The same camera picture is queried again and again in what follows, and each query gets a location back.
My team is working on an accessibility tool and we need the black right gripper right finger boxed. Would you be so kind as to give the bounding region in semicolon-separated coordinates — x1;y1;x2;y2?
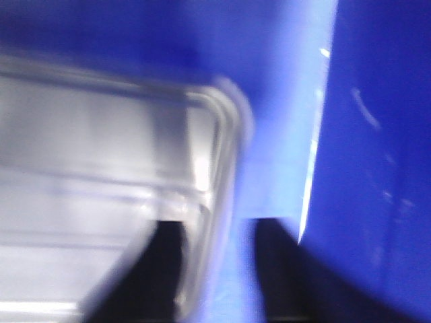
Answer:
253;217;430;322

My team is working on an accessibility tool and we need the large blue bin at left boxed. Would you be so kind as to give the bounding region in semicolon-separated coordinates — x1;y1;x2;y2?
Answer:
1;1;430;322

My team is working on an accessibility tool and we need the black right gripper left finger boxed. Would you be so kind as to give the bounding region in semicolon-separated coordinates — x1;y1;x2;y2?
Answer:
83;221;184;322

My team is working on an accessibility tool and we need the small silver metal tray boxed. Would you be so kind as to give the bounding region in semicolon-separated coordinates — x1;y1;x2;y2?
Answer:
1;55;253;322

